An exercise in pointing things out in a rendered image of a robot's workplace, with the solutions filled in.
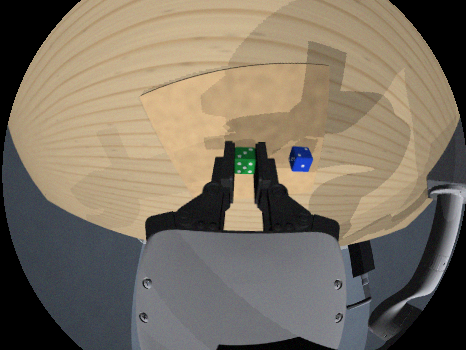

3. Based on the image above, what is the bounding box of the green die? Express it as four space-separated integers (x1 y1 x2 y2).
234 147 256 174

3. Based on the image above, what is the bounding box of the tan mat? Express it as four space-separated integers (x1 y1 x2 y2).
139 63 329 198

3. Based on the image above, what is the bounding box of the blue die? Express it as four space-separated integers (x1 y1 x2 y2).
289 146 313 172

